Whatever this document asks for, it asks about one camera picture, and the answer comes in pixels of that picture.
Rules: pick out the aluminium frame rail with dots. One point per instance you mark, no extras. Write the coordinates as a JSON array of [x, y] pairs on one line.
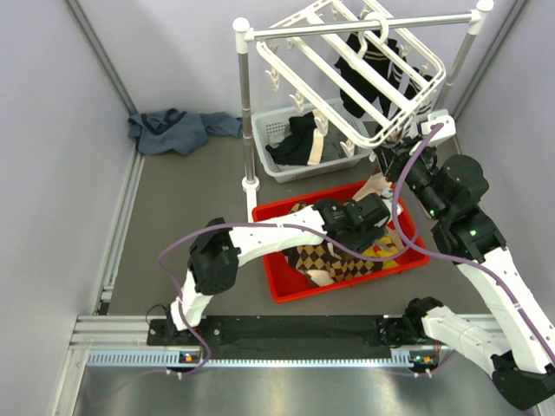
[[121, 341]]

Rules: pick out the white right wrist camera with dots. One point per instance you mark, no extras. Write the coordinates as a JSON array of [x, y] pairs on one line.
[[438, 118]]

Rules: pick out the blue crumpled cloth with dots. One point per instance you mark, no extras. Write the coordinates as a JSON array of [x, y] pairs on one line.
[[178, 131]]

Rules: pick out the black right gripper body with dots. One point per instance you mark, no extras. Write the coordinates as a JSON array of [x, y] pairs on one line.
[[423, 172]]

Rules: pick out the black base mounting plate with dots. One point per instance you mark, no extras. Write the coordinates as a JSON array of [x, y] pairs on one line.
[[220, 330]]

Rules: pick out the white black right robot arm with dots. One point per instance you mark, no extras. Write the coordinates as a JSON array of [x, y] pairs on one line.
[[520, 362]]

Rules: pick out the white clip hanger frame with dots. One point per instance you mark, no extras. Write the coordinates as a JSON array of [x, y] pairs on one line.
[[350, 36]]

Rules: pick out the red plastic bin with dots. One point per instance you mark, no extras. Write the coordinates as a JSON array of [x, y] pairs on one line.
[[287, 284]]

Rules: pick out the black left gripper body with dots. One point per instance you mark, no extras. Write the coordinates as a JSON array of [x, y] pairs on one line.
[[364, 237]]

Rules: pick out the white plastic laundry basket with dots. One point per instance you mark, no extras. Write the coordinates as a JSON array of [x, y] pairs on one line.
[[269, 124]]

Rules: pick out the white metal drying rack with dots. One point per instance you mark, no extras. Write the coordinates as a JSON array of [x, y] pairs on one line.
[[474, 19]]

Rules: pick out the black clothes in basket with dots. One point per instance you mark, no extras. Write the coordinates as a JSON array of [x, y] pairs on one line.
[[302, 144]]

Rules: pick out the brown yellow argyle sock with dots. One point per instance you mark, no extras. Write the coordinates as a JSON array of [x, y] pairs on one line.
[[325, 264]]

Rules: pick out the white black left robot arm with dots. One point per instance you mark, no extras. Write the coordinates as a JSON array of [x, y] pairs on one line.
[[219, 250]]

